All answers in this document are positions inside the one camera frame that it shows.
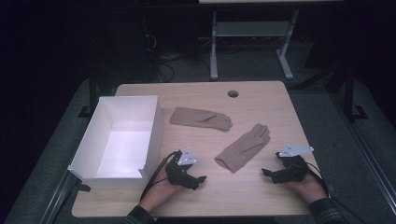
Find person's left hand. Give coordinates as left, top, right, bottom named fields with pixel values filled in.
left=138, top=167, right=187, bottom=215

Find person's right hand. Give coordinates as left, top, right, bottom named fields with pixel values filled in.
left=283, top=173, right=329, bottom=204

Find aluminium floor rail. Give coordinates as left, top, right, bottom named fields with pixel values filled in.
left=38, top=169, right=80, bottom=224
left=330, top=92, right=396, bottom=217

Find black metal stand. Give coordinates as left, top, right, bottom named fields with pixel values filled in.
left=78, top=66, right=101, bottom=119
left=341, top=65, right=370, bottom=121

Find black floor cables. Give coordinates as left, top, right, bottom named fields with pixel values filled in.
left=141, top=18, right=213, bottom=84

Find grey metal stand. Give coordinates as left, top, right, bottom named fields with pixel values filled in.
left=209, top=8, right=301, bottom=82

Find beige knit glove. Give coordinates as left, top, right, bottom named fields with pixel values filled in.
left=169, top=106, right=233, bottom=133
left=214, top=122, right=271, bottom=174

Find white box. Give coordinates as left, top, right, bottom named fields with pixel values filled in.
left=67, top=94, right=165, bottom=190

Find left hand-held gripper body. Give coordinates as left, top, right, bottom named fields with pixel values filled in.
left=164, top=147, right=200, bottom=190

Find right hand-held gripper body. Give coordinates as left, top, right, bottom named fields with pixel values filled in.
left=275, top=143, right=315, bottom=184

